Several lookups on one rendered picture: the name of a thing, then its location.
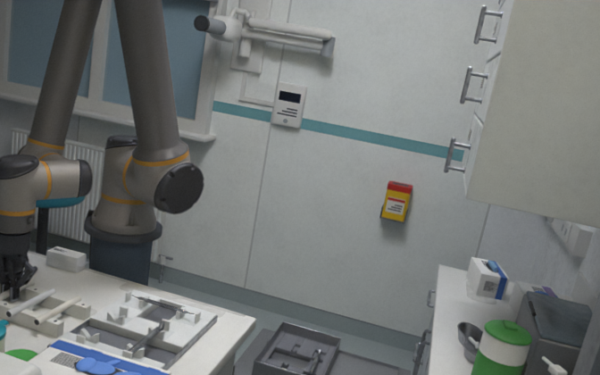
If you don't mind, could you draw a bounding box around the grey instrument tray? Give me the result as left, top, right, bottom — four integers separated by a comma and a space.
252, 321, 342, 375

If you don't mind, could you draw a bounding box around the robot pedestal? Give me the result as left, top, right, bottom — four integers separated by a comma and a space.
84, 212, 163, 286

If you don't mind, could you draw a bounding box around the thin steel probe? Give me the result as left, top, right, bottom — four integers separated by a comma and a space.
130, 295, 196, 316

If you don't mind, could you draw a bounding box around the white wall socket trunking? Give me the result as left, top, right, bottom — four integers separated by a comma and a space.
550, 217, 596, 259

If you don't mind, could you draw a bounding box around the white blue carton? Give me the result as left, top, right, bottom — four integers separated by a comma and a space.
465, 255, 510, 302

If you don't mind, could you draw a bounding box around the white box with blue stripe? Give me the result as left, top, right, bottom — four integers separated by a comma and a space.
28, 338, 172, 375

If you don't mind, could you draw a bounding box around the white wall control panel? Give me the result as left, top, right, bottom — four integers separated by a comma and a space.
270, 81, 309, 129

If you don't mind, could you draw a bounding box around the grey trolley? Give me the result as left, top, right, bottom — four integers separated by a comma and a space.
233, 328, 414, 375

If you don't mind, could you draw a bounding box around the steel bowl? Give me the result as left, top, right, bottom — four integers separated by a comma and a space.
457, 321, 484, 365

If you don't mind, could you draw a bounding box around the blue glove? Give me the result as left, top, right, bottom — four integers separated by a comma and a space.
75, 356, 143, 375

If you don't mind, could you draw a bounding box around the small white box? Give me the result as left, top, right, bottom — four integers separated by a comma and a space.
45, 246, 89, 274

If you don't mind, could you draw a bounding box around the white pump nozzle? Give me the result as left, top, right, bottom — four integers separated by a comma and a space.
540, 355, 569, 375

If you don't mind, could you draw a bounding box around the white instrument drawer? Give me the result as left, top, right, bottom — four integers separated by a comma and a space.
462, 113, 486, 189

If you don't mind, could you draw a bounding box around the yellow red wall sharps box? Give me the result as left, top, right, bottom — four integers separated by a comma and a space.
379, 180, 414, 224

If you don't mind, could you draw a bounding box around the teal round stool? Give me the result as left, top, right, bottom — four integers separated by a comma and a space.
35, 195, 88, 255

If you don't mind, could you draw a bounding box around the white drawer cabinet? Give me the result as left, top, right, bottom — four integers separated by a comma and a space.
459, 0, 600, 230

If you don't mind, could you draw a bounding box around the white counter cupboard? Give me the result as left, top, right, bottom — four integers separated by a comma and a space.
412, 263, 600, 375

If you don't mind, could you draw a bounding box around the white framed blue window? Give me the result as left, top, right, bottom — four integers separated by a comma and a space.
0, 0, 222, 143

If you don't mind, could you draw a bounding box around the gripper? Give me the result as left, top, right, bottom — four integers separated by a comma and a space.
0, 230, 39, 302

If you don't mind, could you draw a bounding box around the white rounded object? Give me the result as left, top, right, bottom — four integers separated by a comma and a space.
0, 352, 44, 375

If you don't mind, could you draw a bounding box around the green round lid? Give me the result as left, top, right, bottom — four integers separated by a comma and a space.
4, 348, 39, 363

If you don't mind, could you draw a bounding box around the white procedure tray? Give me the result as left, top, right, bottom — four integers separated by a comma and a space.
70, 288, 220, 371

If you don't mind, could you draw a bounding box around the white wall radiator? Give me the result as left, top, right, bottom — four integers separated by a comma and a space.
10, 128, 165, 245

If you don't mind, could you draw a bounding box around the dark aspirator tip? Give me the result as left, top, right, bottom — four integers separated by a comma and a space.
303, 348, 324, 375
125, 320, 166, 356

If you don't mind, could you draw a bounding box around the steel drawer handle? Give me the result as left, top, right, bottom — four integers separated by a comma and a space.
473, 4, 504, 46
459, 65, 490, 105
443, 137, 472, 175

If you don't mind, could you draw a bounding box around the grey bin box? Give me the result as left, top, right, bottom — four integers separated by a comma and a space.
514, 290, 593, 375

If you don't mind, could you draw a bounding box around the green white canister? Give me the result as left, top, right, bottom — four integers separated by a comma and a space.
470, 319, 534, 375

